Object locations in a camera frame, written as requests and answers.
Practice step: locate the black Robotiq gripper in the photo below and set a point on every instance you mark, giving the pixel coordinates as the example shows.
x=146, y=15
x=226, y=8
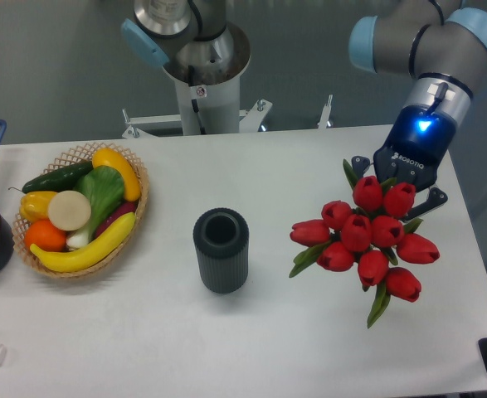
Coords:
x=412, y=153

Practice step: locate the red tulip bouquet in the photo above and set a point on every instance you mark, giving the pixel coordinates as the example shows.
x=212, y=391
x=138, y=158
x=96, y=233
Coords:
x=372, y=235

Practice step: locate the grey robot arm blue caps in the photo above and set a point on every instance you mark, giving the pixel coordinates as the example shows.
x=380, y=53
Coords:
x=442, y=45

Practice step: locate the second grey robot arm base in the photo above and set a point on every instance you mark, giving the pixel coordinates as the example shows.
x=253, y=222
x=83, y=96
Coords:
x=193, y=41

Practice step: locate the dark grey ribbed vase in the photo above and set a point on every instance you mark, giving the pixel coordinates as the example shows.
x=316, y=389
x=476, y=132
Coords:
x=221, y=239

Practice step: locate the purple eggplant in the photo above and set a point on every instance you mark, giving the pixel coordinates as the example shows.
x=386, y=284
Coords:
x=122, y=209

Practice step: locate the yellow squash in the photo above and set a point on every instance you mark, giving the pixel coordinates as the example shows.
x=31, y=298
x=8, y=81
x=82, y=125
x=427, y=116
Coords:
x=112, y=158

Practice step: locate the green bok choy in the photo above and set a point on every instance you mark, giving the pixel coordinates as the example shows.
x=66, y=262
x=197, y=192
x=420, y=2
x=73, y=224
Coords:
x=104, y=189

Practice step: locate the yellow banana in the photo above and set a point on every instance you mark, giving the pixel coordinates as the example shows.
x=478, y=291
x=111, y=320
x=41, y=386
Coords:
x=91, y=254

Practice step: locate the woven wicker basket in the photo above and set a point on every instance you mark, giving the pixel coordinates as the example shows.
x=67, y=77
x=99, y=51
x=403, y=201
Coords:
x=80, y=154

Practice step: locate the round beige disc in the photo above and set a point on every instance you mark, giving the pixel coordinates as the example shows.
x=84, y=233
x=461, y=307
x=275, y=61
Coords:
x=69, y=210

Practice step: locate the green cucumber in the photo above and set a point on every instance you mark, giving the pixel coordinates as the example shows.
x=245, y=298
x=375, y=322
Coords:
x=58, y=180

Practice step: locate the orange fruit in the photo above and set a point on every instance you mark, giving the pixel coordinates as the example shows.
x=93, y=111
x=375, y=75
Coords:
x=46, y=236

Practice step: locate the yellow bell pepper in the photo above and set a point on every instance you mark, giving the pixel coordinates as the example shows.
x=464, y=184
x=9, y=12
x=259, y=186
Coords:
x=34, y=205

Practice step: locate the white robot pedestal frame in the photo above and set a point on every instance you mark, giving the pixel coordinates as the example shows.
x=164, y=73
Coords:
x=203, y=110

